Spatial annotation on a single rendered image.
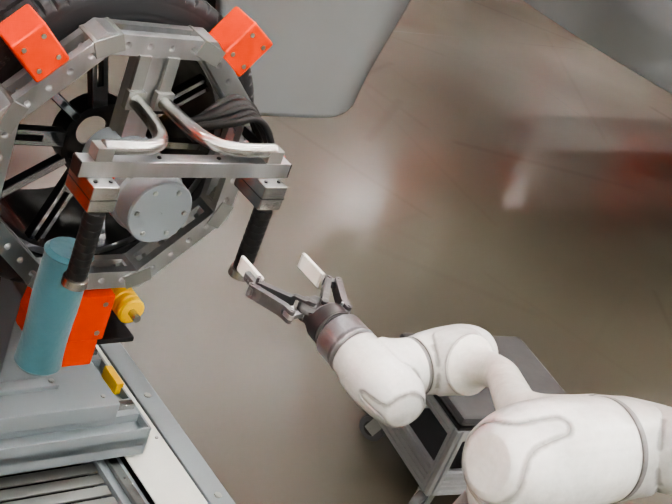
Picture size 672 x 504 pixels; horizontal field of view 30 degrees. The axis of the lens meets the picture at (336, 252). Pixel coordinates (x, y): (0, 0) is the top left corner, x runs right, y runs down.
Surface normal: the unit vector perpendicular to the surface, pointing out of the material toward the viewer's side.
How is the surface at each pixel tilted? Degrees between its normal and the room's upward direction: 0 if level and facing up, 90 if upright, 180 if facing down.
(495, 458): 84
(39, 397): 0
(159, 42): 90
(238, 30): 55
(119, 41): 90
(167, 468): 0
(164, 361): 0
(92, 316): 90
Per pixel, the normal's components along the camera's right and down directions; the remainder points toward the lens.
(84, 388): 0.33, -0.83
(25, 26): -0.31, -0.56
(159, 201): 0.54, 0.56
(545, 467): 0.28, -0.05
